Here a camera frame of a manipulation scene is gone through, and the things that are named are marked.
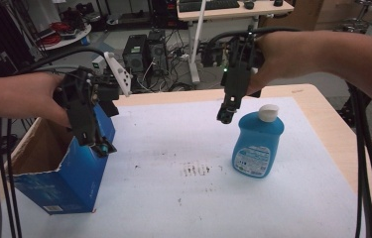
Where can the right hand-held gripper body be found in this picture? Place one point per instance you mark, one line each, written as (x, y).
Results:
(238, 71)

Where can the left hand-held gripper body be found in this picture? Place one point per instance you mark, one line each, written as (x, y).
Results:
(81, 99)

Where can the blue cardboard box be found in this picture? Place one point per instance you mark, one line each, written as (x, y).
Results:
(74, 178)

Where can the blue bottle with white cap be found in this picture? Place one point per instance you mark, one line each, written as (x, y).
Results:
(258, 145)

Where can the person's right hand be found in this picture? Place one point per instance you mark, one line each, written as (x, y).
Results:
(269, 59)

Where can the person's left hand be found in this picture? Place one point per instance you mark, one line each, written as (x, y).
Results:
(46, 99)

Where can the small white device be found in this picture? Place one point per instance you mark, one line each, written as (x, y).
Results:
(99, 64)

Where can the round white table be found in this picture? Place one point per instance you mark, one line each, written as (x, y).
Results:
(69, 36)

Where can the wooden desk with white legs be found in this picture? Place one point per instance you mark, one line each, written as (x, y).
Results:
(206, 13)

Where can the white table mat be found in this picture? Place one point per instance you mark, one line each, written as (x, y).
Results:
(190, 172)

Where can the black computer mouse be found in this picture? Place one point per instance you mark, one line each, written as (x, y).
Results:
(249, 4)

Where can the black computer tower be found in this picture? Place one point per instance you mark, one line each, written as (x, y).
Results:
(134, 53)
(157, 49)

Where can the black keyboard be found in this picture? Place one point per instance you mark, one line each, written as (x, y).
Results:
(208, 4)

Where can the wooden table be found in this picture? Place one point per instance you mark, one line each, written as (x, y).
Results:
(319, 109)

